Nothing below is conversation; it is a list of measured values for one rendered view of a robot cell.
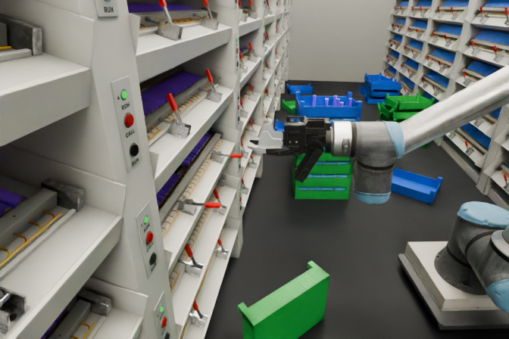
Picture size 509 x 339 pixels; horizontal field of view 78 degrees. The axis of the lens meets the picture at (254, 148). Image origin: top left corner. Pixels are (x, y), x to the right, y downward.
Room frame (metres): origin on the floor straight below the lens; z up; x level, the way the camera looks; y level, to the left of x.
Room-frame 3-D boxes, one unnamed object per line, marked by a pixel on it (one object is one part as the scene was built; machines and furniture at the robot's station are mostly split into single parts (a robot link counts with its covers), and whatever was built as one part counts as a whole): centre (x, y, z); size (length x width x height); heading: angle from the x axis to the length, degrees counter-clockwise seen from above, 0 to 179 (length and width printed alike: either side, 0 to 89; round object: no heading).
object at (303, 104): (1.59, -0.37, 0.52); 0.30 x 0.20 x 0.08; 89
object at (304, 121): (0.75, -0.13, 0.68); 0.12 x 0.08 x 0.09; 81
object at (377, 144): (0.72, -0.30, 0.68); 0.12 x 0.09 x 0.10; 81
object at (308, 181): (1.59, -0.37, 0.12); 0.30 x 0.20 x 0.08; 89
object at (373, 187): (0.74, -0.31, 0.57); 0.12 x 0.09 x 0.12; 171
